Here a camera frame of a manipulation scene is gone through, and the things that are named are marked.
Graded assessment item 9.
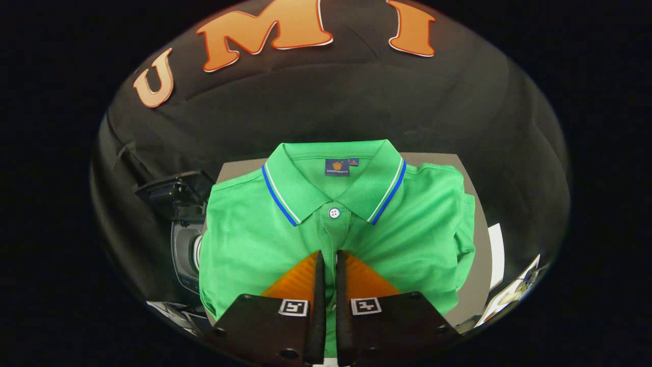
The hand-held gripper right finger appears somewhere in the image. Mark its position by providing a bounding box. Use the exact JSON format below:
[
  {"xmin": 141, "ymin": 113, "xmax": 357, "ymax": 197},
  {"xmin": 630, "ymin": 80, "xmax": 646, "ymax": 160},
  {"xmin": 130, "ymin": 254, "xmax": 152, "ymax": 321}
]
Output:
[{"xmin": 335, "ymin": 249, "xmax": 463, "ymax": 367}]

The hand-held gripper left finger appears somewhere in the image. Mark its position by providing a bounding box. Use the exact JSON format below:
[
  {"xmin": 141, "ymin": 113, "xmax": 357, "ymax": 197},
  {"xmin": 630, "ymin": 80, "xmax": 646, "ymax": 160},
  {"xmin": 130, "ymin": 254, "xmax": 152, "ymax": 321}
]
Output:
[{"xmin": 205, "ymin": 250, "xmax": 328, "ymax": 367}]

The green polo shirt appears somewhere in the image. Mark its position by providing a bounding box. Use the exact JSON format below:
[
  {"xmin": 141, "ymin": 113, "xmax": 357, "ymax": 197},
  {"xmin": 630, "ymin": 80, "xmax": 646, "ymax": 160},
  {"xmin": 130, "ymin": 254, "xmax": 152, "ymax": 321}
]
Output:
[{"xmin": 199, "ymin": 139, "xmax": 477, "ymax": 357}]

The grey washing machine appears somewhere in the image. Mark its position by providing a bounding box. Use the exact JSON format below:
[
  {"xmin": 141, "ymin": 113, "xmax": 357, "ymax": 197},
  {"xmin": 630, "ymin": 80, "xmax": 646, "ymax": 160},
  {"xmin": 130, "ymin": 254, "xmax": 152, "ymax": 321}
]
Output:
[{"xmin": 133, "ymin": 171, "xmax": 215, "ymax": 332}]

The white board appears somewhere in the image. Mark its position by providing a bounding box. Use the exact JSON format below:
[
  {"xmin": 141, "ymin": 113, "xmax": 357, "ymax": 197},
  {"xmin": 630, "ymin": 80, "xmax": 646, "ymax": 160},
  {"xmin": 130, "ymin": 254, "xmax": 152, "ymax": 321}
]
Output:
[{"xmin": 488, "ymin": 223, "xmax": 506, "ymax": 291}]

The white printed paper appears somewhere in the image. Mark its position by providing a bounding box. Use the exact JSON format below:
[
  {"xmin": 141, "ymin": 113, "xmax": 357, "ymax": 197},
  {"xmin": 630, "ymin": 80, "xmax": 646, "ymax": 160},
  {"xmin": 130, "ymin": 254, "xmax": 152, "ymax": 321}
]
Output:
[{"xmin": 476, "ymin": 254, "xmax": 541, "ymax": 328}]

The black backdrop cloth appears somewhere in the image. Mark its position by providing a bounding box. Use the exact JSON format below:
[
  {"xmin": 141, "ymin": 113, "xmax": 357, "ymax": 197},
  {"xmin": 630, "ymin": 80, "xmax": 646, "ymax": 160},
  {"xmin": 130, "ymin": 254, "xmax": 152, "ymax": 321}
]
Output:
[{"xmin": 91, "ymin": 0, "xmax": 571, "ymax": 306}]

